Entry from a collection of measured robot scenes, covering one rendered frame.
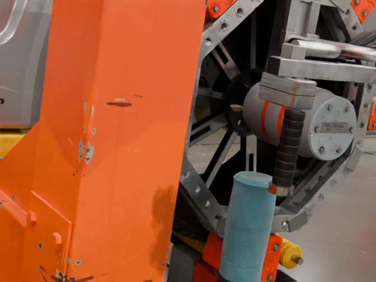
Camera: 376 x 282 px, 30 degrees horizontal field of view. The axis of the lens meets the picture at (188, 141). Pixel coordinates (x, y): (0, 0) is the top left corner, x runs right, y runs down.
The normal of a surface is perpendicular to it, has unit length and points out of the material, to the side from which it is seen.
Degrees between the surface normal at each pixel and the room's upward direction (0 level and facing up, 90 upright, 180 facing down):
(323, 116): 90
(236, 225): 90
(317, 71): 90
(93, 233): 90
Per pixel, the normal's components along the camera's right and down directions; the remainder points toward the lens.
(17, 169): -0.82, 0.00
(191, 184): 0.56, 0.25
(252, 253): 0.25, 0.28
